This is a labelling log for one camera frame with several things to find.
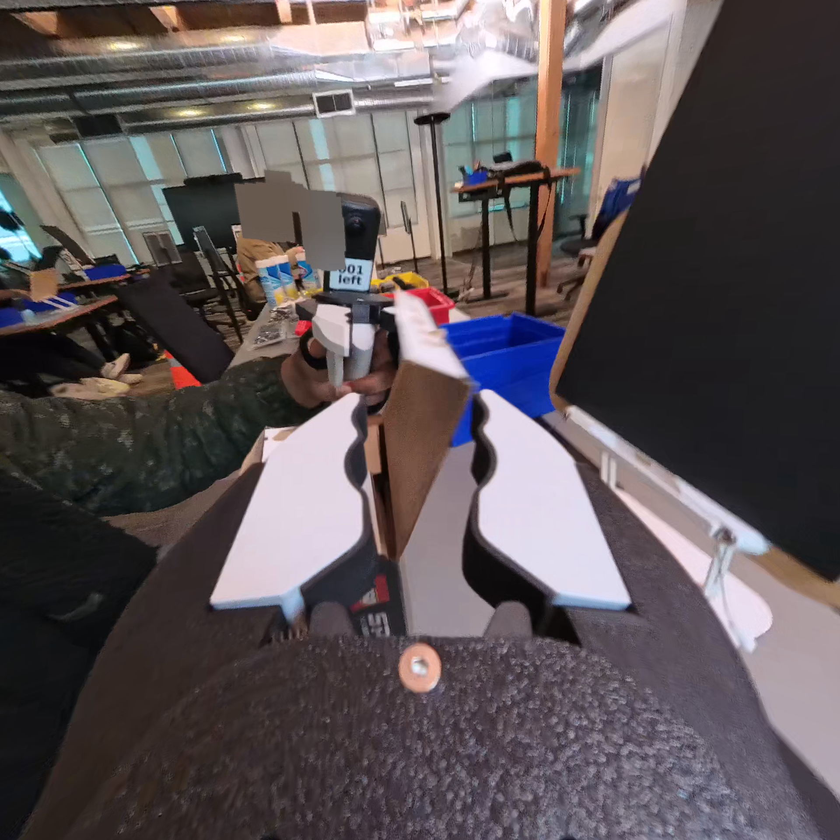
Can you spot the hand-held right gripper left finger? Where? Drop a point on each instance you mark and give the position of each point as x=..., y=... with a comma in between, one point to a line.
x=295, y=512

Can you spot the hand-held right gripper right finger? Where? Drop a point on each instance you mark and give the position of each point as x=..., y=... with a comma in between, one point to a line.
x=544, y=525

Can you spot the black toy car box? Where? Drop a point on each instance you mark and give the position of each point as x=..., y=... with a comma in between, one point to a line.
x=420, y=446

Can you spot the background office desk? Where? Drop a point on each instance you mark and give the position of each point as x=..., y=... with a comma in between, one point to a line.
x=253, y=348
x=512, y=174

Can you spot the grey desk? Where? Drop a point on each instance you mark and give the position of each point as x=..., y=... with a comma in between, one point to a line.
x=787, y=656

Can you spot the person's left hand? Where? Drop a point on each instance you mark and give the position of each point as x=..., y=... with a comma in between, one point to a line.
x=308, y=387

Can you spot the yellow plastic storage bin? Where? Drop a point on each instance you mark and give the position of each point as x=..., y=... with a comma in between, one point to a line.
x=407, y=282

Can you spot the black pole stand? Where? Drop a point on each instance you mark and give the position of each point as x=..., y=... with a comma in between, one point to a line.
x=438, y=197

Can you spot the blue and white packets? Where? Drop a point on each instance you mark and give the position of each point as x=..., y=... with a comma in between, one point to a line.
x=279, y=279

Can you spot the red plastic storage bin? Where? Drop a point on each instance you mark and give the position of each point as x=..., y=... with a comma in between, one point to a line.
x=433, y=303

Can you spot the white metal book stand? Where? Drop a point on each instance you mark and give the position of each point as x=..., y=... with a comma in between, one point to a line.
x=656, y=485

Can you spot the clear bags of dark parts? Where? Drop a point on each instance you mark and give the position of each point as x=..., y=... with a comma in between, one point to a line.
x=272, y=325

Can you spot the dark display screen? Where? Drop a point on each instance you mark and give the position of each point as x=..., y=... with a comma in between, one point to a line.
x=203, y=210

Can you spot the blue plastic storage bin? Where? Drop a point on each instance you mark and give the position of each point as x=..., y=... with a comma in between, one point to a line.
x=512, y=354

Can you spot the black tilted board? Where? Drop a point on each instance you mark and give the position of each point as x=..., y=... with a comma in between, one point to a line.
x=170, y=328

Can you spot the black stool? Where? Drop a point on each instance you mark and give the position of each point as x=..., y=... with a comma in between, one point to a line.
x=581, y=253

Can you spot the blue cloth bag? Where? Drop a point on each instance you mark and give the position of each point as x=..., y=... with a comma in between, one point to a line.
x=620, y=197

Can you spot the wooden board with dark panel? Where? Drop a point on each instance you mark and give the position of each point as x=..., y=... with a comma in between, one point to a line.
x=722, y=262

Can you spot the silver ceiling duct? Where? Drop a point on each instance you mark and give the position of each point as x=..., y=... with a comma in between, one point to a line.
x=197, y=72

